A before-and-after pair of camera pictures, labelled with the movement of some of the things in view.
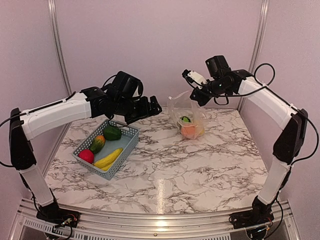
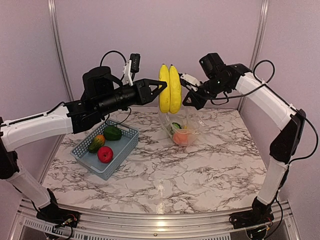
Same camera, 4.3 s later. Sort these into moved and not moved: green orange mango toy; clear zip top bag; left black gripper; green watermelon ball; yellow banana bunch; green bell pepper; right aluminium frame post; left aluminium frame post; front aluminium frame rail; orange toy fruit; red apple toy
Moved: orange toy fruit; red apple toy; left black gripper; yellow banana bunch; green watermelon ball; clear zip top bag
Not moved: front aluminium frame rail; green bell pepper; right aluminium frame post; left aluminium frame post; green orange mango toy
